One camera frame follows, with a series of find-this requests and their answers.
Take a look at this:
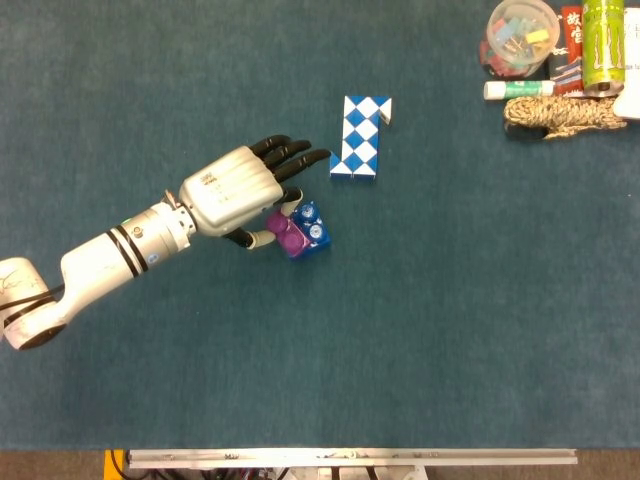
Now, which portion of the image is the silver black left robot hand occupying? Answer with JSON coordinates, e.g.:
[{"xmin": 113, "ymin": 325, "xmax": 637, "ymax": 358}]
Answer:
[{"xmin": 178, "ymin": 133, "xmax": 333, "ymax": 251}]

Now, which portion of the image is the purple toy brick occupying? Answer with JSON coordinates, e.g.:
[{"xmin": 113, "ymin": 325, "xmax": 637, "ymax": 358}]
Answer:
[{"xmin": 265, "ymin": 208, "xmax": 306, "ymax": 262}]

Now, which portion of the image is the blue toy brick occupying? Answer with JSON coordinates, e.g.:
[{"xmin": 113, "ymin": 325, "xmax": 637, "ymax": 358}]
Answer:
[{"xmin": 287, "ymin": 199, "xmax": 333, "ymax": 262}]

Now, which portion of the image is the blue white snake puzzle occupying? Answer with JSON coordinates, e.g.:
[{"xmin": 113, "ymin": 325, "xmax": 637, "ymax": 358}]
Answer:
[{"xmin": 328, "ymin": 95, "xmax": 394, "ymax": 184}]

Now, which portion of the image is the teal table cloth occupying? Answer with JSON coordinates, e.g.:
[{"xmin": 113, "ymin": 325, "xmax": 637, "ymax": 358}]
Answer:
[{"xmin": 0, "ymin": 0, "xmax": 640, "ymax": 451}]

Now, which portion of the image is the white green glue stick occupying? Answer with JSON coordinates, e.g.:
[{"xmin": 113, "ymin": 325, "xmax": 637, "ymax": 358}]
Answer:
[{"xmin": 483, "ymin": 79, "xmax": 556, "ymax": 101}]

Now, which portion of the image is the clear plastic jar of clips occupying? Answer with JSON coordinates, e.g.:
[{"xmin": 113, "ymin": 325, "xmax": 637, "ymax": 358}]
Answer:
[{"xmin": 478, "ymin": 0, "xmax": 561, "ymax": 79}]

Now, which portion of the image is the red black card box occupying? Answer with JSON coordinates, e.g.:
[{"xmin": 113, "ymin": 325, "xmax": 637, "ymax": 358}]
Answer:
[{"xmin": 548, "ymin": 5, "xmax": 586, "ymax": 97}]

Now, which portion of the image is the green energy drink can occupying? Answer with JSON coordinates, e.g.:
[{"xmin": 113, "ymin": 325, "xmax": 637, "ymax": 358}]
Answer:
[{"xmin": 581, "ymin": 0, "xmax": 626, "ymax": 97}]

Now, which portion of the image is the aluminium rail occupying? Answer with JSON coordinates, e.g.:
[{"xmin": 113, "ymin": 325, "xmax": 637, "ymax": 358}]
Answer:
[{"xmin": 124, "ymin": 447, "xmax": 579, "ymax": 471}]

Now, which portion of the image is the coiled camouflage rope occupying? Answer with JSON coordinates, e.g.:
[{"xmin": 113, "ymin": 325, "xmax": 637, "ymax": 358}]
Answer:
[{"xmin": 502, "ymin": 94, "xmax": 629, "ymax": 141}]

